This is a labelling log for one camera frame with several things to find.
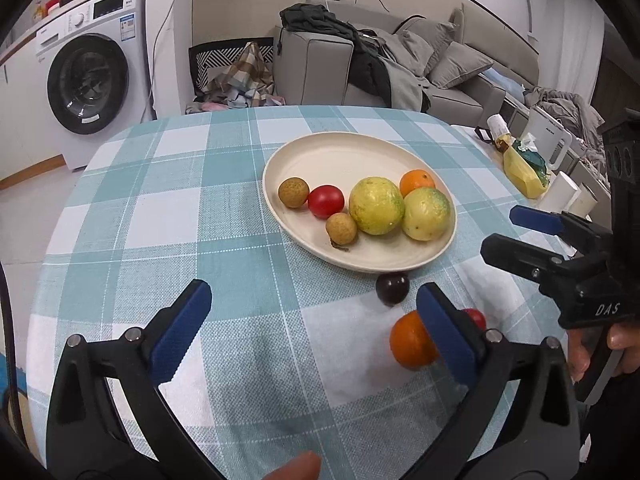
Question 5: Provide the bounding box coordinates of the green yellow passion fruit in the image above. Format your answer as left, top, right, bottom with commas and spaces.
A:
348, 176, 405, 236
402, 187, 452, 241

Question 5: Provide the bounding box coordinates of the white paper cup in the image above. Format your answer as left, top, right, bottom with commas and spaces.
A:
540, 171, 581, 213
567, 192, 598, 218

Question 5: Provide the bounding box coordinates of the person's right hand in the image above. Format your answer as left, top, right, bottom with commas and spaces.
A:
567, 322, 640, 383

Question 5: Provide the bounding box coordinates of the teal checked tablecloth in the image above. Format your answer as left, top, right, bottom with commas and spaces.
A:
25, 105, 591, 480

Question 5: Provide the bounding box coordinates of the dark purple plum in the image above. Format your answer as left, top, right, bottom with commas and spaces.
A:
375, 271, 411, 307

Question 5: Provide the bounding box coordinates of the orange mandarin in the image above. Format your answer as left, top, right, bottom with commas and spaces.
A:
389, 310, 441, 372
399, 169, 437, 198

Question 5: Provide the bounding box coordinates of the black patterned laundry basket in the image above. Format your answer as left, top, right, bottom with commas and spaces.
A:
188, 40, 276, 103

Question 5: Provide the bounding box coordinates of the plaid cloth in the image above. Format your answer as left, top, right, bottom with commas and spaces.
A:
205, 41, 276, 108

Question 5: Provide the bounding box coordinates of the grey garment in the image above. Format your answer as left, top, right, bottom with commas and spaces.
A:
370, 30, 431, 113

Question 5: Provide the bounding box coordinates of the yellow bag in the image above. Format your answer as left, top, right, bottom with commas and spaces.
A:
502, 140, 551, 199

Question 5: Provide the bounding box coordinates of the white side table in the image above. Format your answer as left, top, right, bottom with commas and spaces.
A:
450, 125, 601, 221

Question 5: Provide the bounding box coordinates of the grey cushion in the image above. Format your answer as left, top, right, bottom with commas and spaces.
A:
428, 41, 495, 90
400, 17, 457, 76

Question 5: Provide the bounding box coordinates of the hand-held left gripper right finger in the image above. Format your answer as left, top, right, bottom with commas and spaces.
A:
416, 282, 583, 480

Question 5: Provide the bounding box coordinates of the grey sofa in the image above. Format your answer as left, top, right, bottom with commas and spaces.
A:
272, 0, 541, 116

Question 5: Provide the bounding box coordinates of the cream round plate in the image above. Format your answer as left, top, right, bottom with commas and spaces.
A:
262, 131, 457, 274

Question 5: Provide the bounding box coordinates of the white electric kettle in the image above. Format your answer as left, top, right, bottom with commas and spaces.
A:
522, 105, 573, 171

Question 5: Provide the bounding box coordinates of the brown longan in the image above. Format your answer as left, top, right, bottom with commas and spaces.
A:
278, 177, 310, 209
325, 212, 359, 253

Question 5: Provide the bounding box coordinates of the teal tissue pack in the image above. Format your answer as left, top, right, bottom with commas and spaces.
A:
512, 132, 551, 183

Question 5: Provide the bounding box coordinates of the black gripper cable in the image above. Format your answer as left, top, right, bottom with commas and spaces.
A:
0, 262, 28, 456

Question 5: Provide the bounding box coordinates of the grey blanket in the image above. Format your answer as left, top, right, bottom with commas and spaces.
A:
525, 86, 603, 171

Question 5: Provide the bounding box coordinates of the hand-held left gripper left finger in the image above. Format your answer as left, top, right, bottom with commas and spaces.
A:
46, 279, 221, 480

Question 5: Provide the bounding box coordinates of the white washing machine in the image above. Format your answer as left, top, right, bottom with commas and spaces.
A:
35, 0, 153, 171

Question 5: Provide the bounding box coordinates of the clothes pile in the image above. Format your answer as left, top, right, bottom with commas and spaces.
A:
185, 95, 286, 113

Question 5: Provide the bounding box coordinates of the red tomato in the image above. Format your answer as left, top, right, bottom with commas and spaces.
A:
462, 308, 488, 332
307, 185, 345, 219

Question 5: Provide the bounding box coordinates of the person's left hand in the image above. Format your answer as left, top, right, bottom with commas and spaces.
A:
260, 451, 322, 480

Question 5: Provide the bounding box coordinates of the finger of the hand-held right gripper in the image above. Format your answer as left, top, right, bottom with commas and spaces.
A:
480, 233, 568, 286
509, 205, 576, 253

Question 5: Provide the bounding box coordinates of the white kitchen counter cabinet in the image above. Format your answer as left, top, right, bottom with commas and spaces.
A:
0, 20, 68, 191

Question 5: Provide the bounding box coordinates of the person's right forearm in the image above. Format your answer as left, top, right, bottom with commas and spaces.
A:
575, 375, 640, 480

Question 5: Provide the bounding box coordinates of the dark jacket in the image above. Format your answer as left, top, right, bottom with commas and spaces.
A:
279, 3, 393, 96

